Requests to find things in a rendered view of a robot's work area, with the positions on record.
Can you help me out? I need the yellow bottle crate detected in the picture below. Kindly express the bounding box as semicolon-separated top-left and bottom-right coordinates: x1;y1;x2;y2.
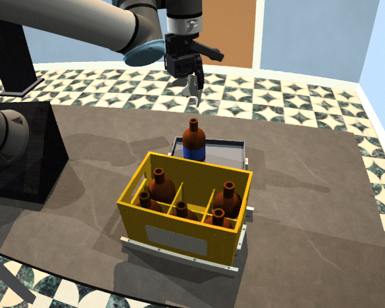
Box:
126;155;253;267

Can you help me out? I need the brown bottle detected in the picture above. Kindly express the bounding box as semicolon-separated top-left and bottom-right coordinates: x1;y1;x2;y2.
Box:
147;168;176;205
182;118;205;162
204;208;233;230
136;191;163;213
213;181;242;220
170;201;198;222

